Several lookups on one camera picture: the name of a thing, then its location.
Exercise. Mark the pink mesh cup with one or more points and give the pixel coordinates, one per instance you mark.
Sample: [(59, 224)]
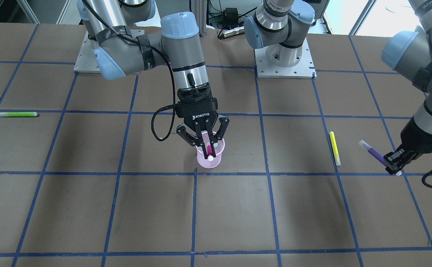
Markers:
[(219, 147)]

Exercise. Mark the pink marker pen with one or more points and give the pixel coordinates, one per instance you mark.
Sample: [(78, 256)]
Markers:
[(210, 154)]

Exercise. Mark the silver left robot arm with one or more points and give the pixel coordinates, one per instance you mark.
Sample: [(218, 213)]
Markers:
[(285, 23)]

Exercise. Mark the green highlighter pen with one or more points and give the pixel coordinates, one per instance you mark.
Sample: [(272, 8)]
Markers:
[(19, 114)]

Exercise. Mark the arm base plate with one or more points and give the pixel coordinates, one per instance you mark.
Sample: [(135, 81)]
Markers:
[(93, 59), (277, 61)]

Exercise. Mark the purple marker pen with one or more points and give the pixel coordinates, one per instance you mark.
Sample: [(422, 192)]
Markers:
[(373, 152)]

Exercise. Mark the yellow highlighter pen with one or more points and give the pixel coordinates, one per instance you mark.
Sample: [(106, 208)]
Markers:
[(334, 147)]

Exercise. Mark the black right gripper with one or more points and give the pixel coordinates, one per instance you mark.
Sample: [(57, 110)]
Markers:
[(200, 118)]

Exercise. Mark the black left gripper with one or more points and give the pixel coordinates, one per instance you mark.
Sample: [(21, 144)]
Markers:
[(419, 140)]

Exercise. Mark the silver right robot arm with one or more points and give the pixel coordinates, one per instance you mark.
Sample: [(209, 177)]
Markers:
[(177, 46)]

